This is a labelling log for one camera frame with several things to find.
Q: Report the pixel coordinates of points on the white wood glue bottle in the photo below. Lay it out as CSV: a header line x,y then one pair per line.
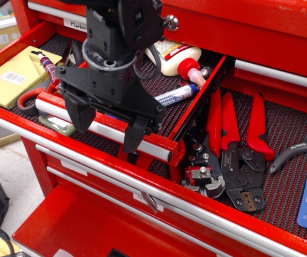
x,y
180,58

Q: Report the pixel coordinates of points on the red and grey scissors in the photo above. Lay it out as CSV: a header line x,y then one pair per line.
x,y
26,102

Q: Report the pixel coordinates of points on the red handled crimping tool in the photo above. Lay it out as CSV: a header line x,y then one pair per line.
x,y
243,167

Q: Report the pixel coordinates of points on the red tool chest cabinet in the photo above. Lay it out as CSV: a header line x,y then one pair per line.
x,y
236,34

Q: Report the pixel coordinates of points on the white markers label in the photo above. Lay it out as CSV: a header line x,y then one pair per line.
x,y
75,25

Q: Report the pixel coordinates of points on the red wide open drawer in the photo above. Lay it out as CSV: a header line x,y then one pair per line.
x,y
276,150

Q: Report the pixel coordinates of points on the clear small plastic case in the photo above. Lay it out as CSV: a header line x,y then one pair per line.
x,y
57,124

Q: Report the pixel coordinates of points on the red handled wire stripper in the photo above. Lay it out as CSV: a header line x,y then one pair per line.
x,y
201,170

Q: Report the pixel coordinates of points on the silver round drawer lock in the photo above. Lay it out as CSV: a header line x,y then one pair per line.
x,y
171,23

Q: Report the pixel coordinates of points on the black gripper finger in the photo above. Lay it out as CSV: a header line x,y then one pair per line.
x,y
80,111
134,134

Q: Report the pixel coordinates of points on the yellow object bottom left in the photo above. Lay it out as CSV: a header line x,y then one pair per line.
x,y
4,249

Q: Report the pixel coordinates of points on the small red glue tube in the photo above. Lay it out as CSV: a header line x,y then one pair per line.
x,y
49,67

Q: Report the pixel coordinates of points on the yellow flat card package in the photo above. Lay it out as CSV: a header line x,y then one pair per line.
x,y
21,73

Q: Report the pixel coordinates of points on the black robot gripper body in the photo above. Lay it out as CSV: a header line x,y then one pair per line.
x,y
114,87

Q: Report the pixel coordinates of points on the small silver bolt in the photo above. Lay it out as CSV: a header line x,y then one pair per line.
x,y
205,71

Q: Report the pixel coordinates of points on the blue BIC marker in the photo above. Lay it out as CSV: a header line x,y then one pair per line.
x,y
177,95

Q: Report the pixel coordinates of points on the red small open drawer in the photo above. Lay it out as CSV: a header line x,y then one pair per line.
x,y
119,42

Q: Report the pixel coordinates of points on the grey handled cutter pliers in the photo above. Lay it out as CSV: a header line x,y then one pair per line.
x,y
286,155

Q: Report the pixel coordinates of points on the red bottom open drawer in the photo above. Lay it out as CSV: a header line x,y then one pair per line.
x,y
89,225

